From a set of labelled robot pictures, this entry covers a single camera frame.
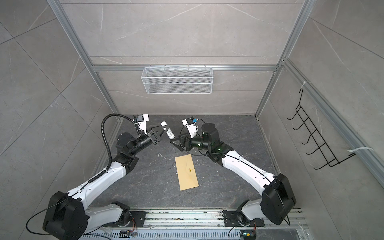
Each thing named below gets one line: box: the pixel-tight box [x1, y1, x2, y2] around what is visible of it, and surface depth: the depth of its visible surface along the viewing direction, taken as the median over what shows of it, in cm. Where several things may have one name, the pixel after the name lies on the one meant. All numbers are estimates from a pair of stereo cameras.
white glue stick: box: [160, 121, 175, 140], surface depth 70 cm
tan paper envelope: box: [175, 154, 199, 191], surface depth 91 cm
